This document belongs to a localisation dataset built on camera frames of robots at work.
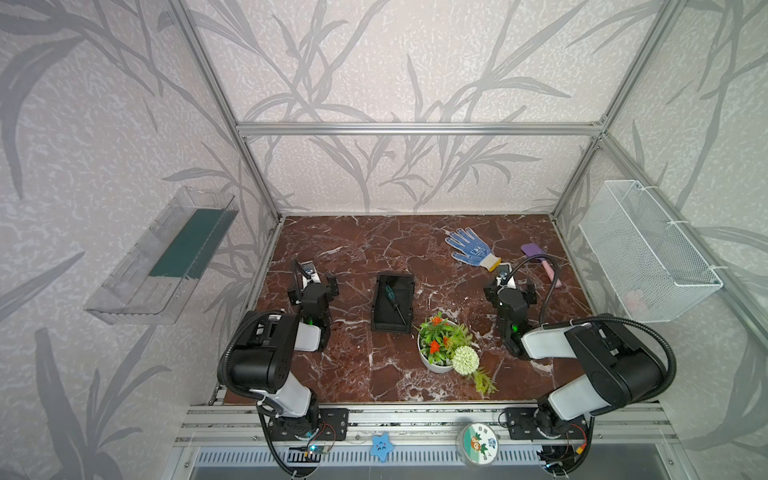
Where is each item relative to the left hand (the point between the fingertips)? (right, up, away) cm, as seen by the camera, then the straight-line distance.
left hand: (314, 267), depth 93 cm
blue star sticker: (+23, -40, -23) cm, 52 cm away
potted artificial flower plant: (+38, -16, -23) cm, 47 cm away
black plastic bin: (+22, -16, -1) cm, 27 cm away
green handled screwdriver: (+24, -10, +3) cm, 26 cm away
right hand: (+62, -1, -2) cm, 62 cm away
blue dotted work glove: (+54, +4, +16) cm, 56 cm away
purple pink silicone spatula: (+76, +5, +18) cm, 78 cm away
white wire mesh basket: (+82, +2, -30) cm, 87 cm away
